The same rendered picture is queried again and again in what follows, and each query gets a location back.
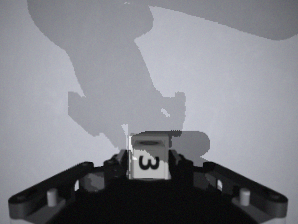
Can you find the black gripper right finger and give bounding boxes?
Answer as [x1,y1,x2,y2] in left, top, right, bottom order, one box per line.
[168,150,288,224]

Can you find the white rectangular tray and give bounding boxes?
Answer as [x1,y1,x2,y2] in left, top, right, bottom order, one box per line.
[129,134,169,179]

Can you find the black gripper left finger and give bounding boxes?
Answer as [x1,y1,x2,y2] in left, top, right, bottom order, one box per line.
[8,150,131,224]

